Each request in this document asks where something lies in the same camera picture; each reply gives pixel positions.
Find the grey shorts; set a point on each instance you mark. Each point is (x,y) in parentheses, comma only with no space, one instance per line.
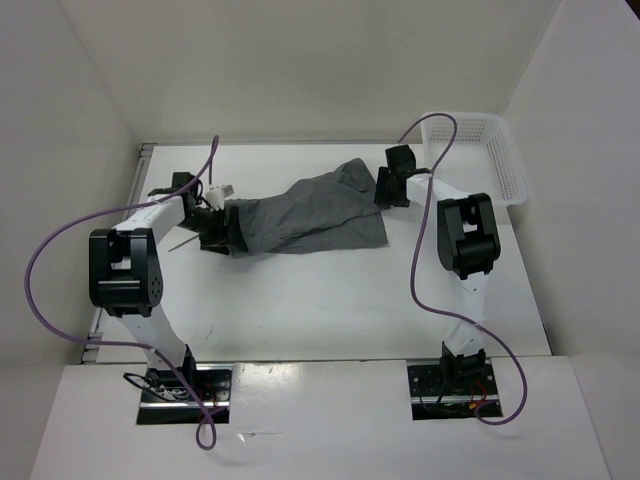
(332,211)

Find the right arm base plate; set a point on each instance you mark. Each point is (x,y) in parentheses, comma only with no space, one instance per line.
(433,398)

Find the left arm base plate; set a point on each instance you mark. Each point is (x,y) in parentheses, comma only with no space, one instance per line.
(165,401)

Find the white perforated plastic basket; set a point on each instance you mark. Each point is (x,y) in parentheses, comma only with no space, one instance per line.
(483,156)

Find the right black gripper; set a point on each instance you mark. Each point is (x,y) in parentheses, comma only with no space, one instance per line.
(381,190)

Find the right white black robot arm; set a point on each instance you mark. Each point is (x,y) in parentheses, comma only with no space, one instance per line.
(468,245)

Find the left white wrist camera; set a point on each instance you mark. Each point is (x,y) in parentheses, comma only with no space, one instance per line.
(215,196)

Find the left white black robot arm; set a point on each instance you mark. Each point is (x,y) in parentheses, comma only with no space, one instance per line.
(125,277)

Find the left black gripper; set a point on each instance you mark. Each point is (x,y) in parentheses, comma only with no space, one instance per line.
(223,236)

